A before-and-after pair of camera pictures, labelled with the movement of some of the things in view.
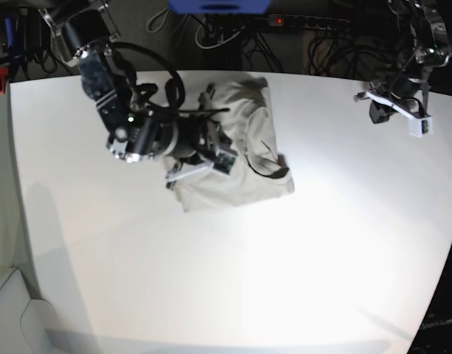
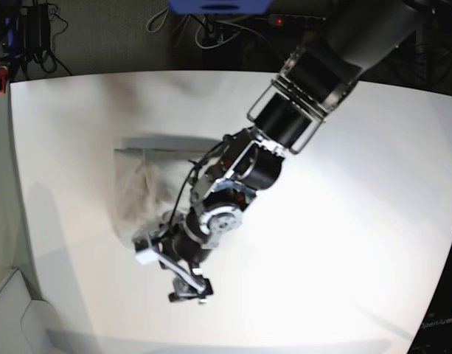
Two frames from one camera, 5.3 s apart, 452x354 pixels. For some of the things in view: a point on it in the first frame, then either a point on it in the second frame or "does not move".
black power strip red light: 307,22 does not move
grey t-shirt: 244,110 → 153,179
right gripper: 380,113 → 182,259
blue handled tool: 9,26 does not move
